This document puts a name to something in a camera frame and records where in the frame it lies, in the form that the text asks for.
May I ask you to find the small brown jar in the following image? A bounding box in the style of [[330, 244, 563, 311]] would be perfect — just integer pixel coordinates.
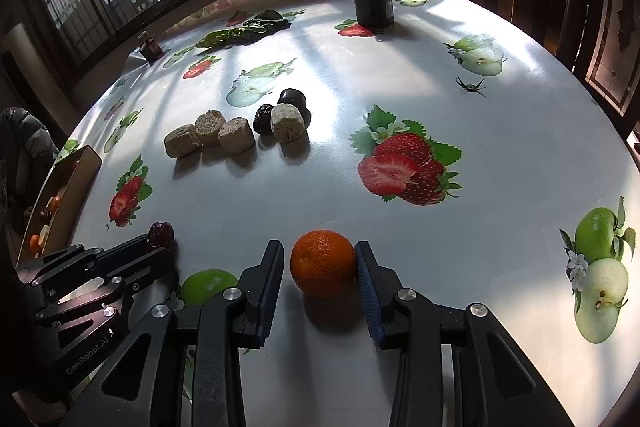
[[138, 31, 165, 62]]

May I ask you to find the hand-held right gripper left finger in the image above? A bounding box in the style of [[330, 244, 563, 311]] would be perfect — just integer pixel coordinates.
[[60, 239, 286, 427]]

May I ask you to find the grey padded cloth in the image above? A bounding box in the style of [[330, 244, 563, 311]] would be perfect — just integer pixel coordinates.
[[0, 107, 60, 218]]

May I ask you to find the wooden glass panel door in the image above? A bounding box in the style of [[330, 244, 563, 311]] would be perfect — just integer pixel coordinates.
[[550, 0, 640, 118]]

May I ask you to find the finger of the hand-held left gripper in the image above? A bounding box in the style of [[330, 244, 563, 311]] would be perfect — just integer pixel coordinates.
[[35, 257, 178, 328], [15, 234, 173, 288]]

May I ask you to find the green leafy vegetable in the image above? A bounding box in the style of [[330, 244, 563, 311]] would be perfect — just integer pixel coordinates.
[[196, 9, 293, 50]]

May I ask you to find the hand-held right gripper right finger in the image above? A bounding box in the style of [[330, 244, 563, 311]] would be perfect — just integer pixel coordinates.
[[354, 241, 576, 427]]

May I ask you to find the brown cardboard box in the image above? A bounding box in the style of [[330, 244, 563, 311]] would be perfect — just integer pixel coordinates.
[[15, 144, 103, 268]]

